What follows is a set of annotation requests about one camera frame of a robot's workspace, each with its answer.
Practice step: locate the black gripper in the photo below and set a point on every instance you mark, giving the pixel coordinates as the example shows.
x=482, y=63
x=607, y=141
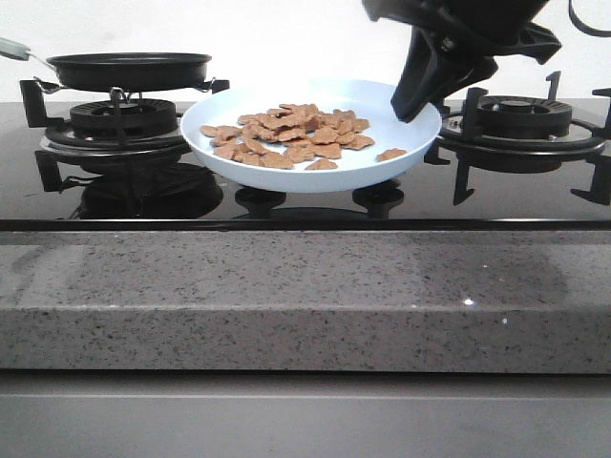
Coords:
x=486, y=28

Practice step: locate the brown meat slices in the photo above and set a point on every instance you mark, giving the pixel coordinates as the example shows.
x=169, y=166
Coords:
x=288, y=135

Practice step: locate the black burner with grate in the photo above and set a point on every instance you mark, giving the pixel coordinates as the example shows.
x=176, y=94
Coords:
x=526, y=135
x=113, y=137

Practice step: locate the left black burner with grate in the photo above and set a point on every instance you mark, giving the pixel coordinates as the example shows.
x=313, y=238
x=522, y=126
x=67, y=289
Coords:
x=113, y=137

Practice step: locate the black glass gas cooktop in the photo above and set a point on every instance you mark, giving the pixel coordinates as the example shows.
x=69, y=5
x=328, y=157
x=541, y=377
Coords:
x=452, y=189

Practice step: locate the black frying pan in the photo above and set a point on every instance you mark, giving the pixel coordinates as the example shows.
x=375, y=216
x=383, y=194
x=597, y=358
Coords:
x=132, y=72

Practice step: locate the grey cabinet front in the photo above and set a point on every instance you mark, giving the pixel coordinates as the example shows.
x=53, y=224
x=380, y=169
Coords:
x=134, y=414

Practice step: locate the light blue plate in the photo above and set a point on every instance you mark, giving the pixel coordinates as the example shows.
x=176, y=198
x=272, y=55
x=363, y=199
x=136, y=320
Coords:
x=398, y=145

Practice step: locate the right black burner with grate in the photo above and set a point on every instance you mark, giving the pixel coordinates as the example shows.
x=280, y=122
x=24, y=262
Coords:
x=526, y=135

